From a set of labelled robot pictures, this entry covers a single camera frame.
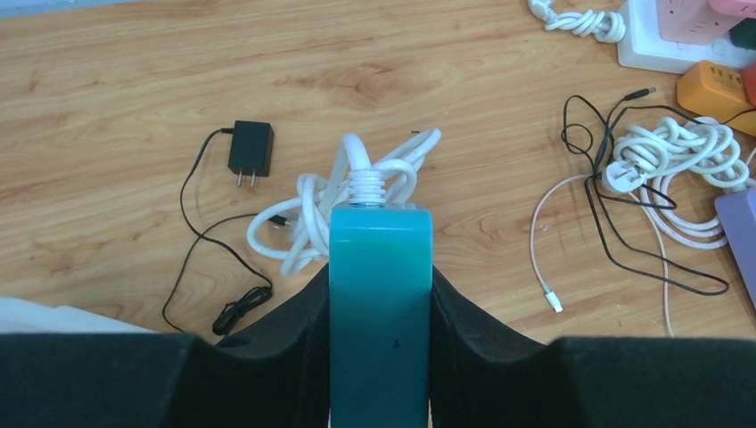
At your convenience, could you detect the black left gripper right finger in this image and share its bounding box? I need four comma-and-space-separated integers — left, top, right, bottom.
430, 272, 755, 427

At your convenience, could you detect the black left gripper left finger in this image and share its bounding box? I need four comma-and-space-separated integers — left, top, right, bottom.
1, 269, 329, 427

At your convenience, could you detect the white power strip cable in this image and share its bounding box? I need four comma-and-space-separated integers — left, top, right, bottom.
246, 128, 443, 279

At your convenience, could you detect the teal power strip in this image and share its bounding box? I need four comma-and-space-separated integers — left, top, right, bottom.
328, 204, 433, 427

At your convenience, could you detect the black power adapter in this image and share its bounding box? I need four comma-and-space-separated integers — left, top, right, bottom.
162, 120, 291, 338

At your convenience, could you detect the red cube socket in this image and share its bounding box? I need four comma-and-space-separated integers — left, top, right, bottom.
741, 62, 756, 106

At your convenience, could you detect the pink cube socket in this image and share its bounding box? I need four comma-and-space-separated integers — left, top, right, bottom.
656, 0, 755, 45

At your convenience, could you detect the dark green cube socket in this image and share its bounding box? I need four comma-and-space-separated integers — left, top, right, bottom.
729, 18, 756, 50

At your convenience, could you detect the white plastic basket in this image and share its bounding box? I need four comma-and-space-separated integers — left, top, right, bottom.
1, 297, 152, 333

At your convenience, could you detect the purple power strip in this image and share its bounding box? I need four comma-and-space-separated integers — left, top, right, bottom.
714, 188, 755, 306

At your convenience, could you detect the orange power strip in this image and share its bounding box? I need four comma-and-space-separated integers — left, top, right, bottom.
676, 61, 755, 123

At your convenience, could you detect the white long power strip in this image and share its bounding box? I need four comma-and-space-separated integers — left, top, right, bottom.
617, 0, 755, 74

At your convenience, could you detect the pink usb cable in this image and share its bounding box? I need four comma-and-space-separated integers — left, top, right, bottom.
529, 147, 756, 339

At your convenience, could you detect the white coiled cable with plug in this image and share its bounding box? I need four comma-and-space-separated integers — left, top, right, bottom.
600, 116, 752, 195

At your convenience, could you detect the small white knotted cable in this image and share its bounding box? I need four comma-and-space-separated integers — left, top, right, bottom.
526, 0, 628, 45

